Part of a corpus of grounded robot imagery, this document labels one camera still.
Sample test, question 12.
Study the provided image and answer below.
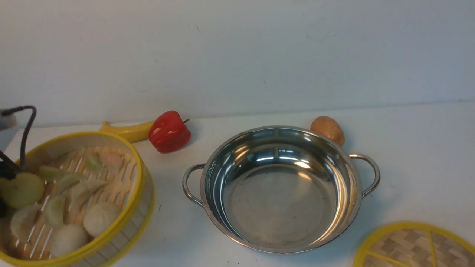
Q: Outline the white round bun right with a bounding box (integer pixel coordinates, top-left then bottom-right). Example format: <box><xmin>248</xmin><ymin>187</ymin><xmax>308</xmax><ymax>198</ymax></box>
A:
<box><xmin>83</xmin><ymin>202</ymin><xmax>122</xmax><ymax>238</ymax></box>

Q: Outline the stainless steel two-handled pot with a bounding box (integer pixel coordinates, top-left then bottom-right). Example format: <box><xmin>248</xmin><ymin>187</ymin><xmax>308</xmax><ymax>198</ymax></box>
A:
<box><xmin>182</xmin><ymin>126</ymin><xmax>381</xmax><ymax>254</ymax></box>

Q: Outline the pale green dumpling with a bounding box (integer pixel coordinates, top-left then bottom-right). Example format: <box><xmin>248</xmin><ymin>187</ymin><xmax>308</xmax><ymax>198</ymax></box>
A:
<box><xmin>85</xmin><ymin>152</ymin><xmax>106</xmax><ymax>174</ymax></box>

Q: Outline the yellow plastic banana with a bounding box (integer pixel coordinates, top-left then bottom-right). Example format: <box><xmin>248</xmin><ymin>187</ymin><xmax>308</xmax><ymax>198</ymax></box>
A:
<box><xmin>99</xmin><ymin>121</ymin><xmax>153</xmax><ymax>143</ymax></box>

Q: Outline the pinkish dumpling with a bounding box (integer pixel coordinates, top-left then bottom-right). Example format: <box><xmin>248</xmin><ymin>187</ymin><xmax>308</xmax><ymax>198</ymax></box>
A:
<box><xmin>99</xmin><ymin>152</ymin><xmax>124</xmax><ymax>172</ymax></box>

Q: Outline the white round bun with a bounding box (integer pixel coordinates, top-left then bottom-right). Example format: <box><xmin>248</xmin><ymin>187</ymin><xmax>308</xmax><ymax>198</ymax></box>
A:
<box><xmin>50</xmin><ymin>224</ymin><xmax>89</xmax><ymax>257</ymax></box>
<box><xmin>83</xmin><ymin>202</ymin><xmax>122</xmax><ymax>238</ymax></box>

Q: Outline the red plastic bell pepper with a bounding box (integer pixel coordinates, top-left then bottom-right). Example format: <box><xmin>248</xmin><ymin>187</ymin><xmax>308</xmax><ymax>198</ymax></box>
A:
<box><xmin>148</xmin><ymin>110</ymin><xmax>191</xmax><ymax>154</ymax></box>

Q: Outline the white round bun left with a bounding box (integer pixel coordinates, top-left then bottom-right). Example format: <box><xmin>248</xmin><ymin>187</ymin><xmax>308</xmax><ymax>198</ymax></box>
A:
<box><xmin>50</xmin><ymin>224</ymin><xmax>89</xmax><ymax>257</ymax></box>

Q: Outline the round pale green bun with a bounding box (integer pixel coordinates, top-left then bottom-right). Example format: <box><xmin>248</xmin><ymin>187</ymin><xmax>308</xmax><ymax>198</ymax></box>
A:
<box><xmin>0</xmin><ymin>172</ymin><xmax>45</xmax><ymax>209</ymax></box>

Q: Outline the brown potato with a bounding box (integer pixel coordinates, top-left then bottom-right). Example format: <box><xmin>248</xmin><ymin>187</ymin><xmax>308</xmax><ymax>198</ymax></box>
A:
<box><xmin>310</xmin><ymin>116</ymin><xmax>345</xmax><ymax>146</ymax></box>

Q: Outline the cream dumpling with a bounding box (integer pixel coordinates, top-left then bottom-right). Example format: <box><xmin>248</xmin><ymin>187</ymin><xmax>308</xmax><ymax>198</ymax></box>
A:
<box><xmin>69</xmin><ymin>180</ymin><xmax>108</xmax><ymax>211</ymax></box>

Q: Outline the black cable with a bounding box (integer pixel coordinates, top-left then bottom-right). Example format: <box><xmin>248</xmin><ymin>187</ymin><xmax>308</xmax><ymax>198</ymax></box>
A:
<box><xmin>0</xmin><ymin>106</ymin><xmax>37</xmax><ymax>171</ymax></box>

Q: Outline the woven bamboo steamer lid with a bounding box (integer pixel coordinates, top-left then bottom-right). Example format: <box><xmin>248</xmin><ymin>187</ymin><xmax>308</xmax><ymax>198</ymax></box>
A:
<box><xmin>353</xmin><ymin>221</ymin><xmax>475</xmax><ymax>267</ymax></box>

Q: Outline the bamboo steamer basket yellow rim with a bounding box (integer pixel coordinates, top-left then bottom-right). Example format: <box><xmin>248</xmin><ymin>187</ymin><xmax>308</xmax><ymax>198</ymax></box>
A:
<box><xmin>1</xmin><ymin>131</ymin><xmax>155</xmax><ymax>267</ymax></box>

